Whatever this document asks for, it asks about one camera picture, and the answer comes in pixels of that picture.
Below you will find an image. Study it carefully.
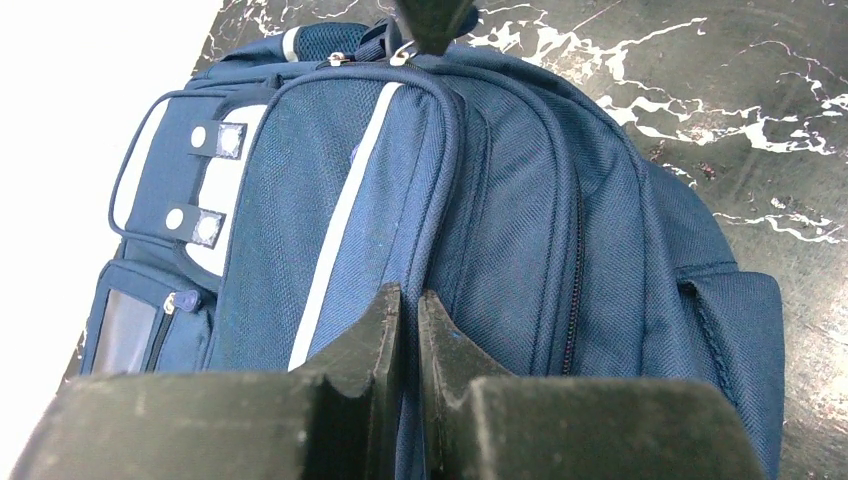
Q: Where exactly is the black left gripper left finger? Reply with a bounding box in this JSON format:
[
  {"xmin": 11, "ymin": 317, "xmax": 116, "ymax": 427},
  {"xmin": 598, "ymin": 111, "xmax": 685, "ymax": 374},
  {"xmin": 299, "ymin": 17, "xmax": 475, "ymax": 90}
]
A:
[{"xmin": 12, "ymin": 284, "xmax": 401, "ymax": 479}]

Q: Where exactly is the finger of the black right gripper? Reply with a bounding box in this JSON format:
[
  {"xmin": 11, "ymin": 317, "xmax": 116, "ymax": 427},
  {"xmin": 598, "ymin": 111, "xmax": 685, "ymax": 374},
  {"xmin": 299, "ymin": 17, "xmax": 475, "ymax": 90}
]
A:
[{"xmin": 395, "ymin": 0, "xmax": 477, "ymax": 56}]

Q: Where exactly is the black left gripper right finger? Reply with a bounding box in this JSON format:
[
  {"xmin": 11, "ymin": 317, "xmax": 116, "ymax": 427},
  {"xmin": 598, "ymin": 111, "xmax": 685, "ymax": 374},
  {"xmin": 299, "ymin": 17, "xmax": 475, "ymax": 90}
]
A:
[{"xmin": 418, "ymin": 291, "xmax": 763, "ymax": 479}]

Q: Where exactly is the navy blue student backpack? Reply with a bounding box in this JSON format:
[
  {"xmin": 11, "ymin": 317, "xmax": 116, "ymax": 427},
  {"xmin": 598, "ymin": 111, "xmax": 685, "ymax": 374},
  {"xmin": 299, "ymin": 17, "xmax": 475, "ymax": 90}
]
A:
[{"xmin": 81, "ymin": 21, "xmax": 785, "ymax": 479}]

